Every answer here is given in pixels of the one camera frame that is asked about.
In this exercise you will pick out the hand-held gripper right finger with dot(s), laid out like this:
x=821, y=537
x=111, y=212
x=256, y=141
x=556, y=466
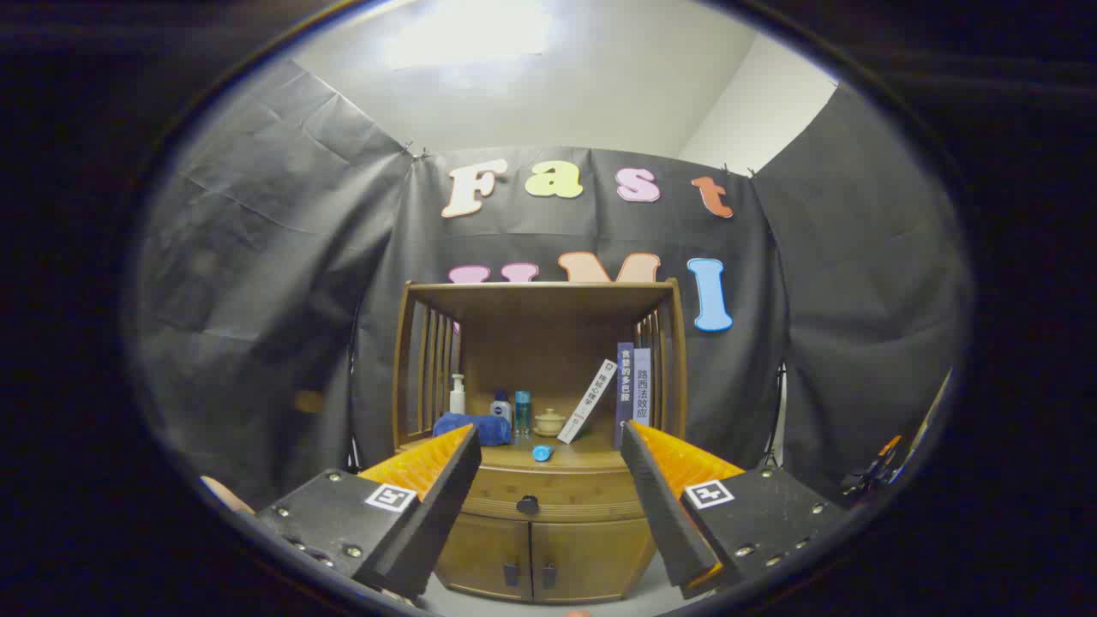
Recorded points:
x=664, y=514

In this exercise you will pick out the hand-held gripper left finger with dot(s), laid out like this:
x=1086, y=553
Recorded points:
x=428, y=531

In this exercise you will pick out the wooden drawer with black knob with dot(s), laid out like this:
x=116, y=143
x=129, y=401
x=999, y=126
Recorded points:
x=566, y=493

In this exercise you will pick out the blue squeeze tube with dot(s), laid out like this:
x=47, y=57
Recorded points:
x=542, y=452

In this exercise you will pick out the wooden cabinet door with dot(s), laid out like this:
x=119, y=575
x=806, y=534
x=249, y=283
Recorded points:
x=480, y=557
x=600, y=561

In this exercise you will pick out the wooden countertop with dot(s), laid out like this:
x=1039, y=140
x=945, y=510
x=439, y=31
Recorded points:
x=583, y=454

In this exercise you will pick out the wooden cabinet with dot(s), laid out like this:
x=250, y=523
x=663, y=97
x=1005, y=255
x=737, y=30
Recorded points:
x=548, y=300

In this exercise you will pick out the blue folded towel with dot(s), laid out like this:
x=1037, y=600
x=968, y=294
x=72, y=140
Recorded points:
x=490, y=428

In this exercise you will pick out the dark blue book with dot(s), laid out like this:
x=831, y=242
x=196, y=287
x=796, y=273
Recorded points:
x=624, y=394

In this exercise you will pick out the pale lavender book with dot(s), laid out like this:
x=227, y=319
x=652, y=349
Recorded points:
x=642, y=386

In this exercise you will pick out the white pump bottle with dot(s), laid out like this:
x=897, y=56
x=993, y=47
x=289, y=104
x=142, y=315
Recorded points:
x=458, y=401

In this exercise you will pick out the white book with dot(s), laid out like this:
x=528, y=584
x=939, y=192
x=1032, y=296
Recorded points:
x=588, y=401

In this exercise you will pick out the white lotion bottle blue cap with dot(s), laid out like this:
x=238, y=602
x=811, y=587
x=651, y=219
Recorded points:
x=502, y=410

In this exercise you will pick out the beige ceramic lidded cup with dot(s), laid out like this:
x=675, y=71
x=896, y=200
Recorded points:
x=549, y=422

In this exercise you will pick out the clear blue bottle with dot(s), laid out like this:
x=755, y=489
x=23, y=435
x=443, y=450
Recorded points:
x=523, y=411

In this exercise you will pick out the black orange device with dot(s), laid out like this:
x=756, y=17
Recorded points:
x=874, y=471

